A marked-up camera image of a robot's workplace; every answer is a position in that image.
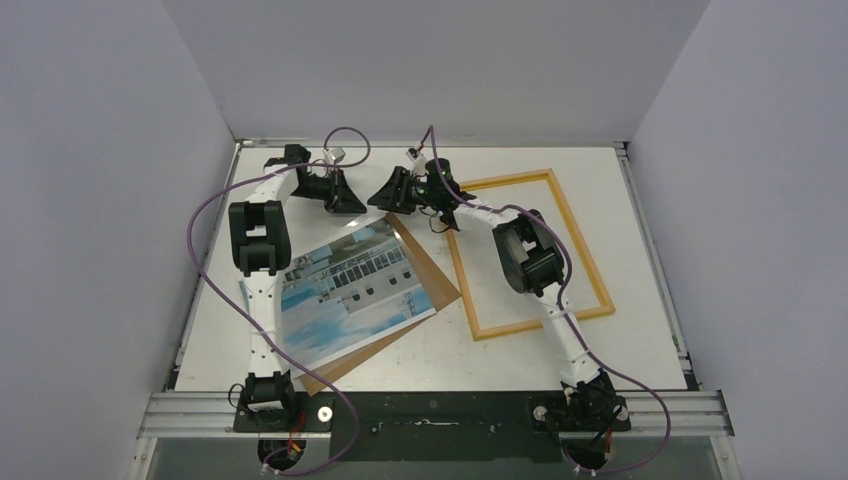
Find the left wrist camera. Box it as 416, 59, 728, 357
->
322, 147, 346, 167

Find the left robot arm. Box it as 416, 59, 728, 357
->
228, 144, 367, 431

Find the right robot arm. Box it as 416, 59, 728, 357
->
367, 158, 630, 433

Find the yellow picture frame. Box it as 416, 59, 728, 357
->
446, 169, 616, 341

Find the building and sky photo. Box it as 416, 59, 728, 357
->
239, 216, 436, 378

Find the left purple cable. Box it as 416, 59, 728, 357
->
186, 127, 372, 478

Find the aluminium front rail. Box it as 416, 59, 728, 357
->
126, 390, 735, 479

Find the purple cable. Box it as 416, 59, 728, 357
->
186, 127, 372, 478
415, 124, 672, 477

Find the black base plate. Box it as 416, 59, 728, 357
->
232, 390, 631, 463

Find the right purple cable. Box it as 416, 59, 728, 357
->
415, 124, 672, 477

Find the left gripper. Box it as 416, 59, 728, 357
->
293, 168, 368, 215

